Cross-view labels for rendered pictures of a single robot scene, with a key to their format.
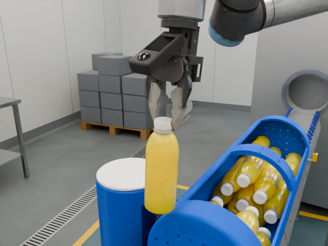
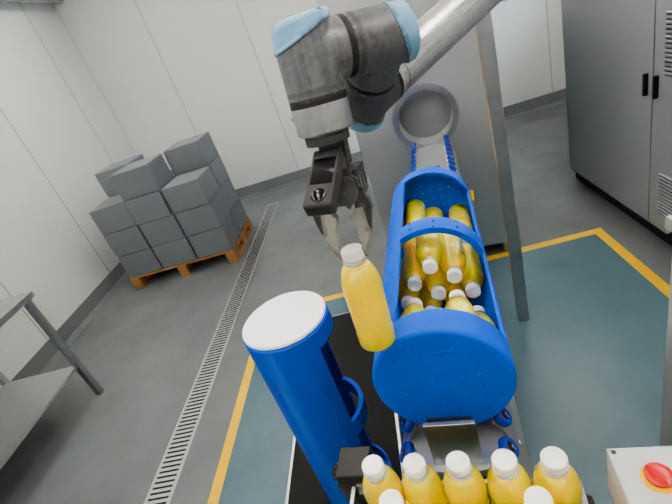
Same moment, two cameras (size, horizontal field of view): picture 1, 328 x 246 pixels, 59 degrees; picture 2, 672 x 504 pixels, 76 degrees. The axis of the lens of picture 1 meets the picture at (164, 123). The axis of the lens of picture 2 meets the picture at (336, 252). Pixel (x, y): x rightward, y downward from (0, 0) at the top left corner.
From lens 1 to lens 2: 0.23 m
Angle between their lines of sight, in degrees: 14
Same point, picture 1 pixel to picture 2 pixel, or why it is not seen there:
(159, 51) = (332, 182)
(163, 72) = not seen: hidden behind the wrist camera
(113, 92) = (160, 217)
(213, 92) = (293, 155)
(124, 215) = (305, 371)
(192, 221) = (420, 338)
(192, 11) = (343, 121)
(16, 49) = not seen: outside the picture
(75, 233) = (218, 426)
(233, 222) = (459, 318)
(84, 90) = (113, 232)
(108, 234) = (293, 401)
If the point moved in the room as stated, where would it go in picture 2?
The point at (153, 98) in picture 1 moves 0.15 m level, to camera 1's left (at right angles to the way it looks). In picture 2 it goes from (330, 230) to (248, 269)
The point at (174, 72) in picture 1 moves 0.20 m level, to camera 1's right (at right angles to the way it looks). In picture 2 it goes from (346, 194) to (451, 147)
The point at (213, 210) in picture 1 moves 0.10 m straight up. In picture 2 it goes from (434, 316) to (423, 274)
